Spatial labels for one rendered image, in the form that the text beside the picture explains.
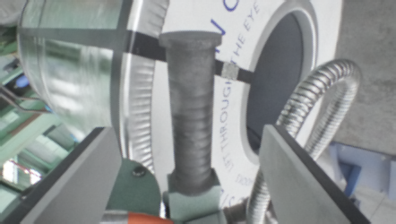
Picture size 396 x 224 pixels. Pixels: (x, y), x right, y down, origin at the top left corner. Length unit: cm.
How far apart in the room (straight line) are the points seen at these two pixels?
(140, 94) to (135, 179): 14
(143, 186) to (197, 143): 9
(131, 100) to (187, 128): 18
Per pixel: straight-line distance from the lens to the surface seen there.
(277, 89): 107
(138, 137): 35
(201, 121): 15
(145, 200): 22
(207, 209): 23
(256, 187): 22
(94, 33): 43
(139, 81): 32
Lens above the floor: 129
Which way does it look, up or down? 22 degrees down
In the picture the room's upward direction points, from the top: 138 degrees counter-clockwise
